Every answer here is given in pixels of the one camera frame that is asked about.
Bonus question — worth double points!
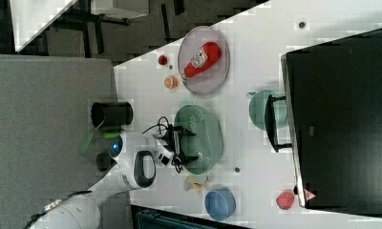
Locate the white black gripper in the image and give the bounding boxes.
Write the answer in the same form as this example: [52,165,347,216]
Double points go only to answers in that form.
[144,124,198,167]

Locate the green plastic strainer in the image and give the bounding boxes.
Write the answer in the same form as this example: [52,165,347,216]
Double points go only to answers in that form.
[174,105,223,175]

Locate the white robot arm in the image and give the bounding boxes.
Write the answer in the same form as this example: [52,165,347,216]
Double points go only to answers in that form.
[24,125,195,229]

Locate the toy banana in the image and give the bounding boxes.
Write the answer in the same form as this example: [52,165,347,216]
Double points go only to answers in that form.
[183,170,208,193]

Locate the toy orange slice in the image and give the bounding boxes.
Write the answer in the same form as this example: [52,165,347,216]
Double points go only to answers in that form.
[164,75,178,89]

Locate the grey round plate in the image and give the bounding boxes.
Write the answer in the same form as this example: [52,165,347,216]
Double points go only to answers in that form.
[177,26,229,95]

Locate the blue plastic bowl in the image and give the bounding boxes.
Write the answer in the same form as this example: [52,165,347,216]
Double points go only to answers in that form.
[204,188,236,221]

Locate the black cylinder holder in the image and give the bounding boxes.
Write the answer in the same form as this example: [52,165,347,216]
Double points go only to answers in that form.
[91,102,134,128]

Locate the small red toy fruit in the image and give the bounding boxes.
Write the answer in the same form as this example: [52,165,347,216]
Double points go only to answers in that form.
[158,55,168,66]

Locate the green plastic cup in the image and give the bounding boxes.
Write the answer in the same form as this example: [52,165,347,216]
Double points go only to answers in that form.
[246,90,287,131]

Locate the red plush ketchup bottle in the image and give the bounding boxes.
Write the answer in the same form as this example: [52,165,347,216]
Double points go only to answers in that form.
[180,42,222,80]

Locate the red toy strawberry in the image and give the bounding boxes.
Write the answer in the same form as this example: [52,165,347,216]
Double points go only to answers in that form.
[276,190,295,210]

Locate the black toaster oven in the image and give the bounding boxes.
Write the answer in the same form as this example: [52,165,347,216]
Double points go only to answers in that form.
[265,28,382,218]

